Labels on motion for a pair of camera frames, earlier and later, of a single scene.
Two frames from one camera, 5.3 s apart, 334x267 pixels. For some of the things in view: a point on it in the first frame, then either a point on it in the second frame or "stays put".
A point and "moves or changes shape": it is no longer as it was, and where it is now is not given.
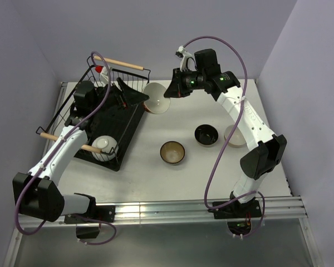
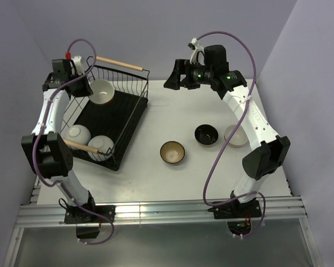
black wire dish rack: x=103 y=102 stays put
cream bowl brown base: x=157 y=103 moves or changes shape
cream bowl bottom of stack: x=237 y=139 stays put
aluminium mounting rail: x=282 y=208 stays put
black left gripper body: x=113 y=99 to x=72 y=75
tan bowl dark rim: x=172 y=152 stays put
